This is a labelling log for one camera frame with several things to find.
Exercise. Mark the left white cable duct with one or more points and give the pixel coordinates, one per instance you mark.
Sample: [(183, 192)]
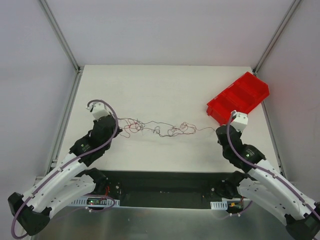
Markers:
[(94, 202)]

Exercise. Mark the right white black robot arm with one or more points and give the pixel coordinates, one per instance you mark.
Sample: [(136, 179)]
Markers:
[(257, 180)]

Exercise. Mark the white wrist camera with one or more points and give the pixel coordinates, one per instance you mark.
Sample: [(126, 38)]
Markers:
[(98, 110), (239, 121)]

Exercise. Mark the left aluminium frame post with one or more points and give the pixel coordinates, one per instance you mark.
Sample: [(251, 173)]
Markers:
[(59, 34)]

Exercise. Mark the aluminium frame post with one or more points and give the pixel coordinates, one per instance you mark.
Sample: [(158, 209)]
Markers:
[(293, 8), (59, 34)]

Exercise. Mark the right aluminium frame post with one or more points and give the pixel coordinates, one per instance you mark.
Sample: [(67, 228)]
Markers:
[(293, 8)]

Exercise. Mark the red plastic bin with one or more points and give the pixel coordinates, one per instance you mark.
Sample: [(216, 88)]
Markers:
[(243, 95)]

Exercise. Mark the white cable duct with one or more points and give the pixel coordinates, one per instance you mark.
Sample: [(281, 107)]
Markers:
[(94, 202), (219, 205)]

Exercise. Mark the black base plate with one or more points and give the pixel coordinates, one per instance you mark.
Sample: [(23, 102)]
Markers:
[(152, 189)]

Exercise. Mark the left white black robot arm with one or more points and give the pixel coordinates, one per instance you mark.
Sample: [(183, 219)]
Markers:
[(72, 178)]

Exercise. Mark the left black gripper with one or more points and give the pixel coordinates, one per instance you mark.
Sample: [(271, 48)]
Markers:
[(110, 124)]

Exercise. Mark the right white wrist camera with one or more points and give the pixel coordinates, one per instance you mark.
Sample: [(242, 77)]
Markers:
[(239, 121)]

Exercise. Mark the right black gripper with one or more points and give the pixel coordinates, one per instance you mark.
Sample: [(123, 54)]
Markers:
[(223, 130)]

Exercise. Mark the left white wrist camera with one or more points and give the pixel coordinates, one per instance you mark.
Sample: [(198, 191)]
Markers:
[(98, 110)]

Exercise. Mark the right white cable duct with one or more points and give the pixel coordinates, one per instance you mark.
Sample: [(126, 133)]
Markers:
[(219, 205)]

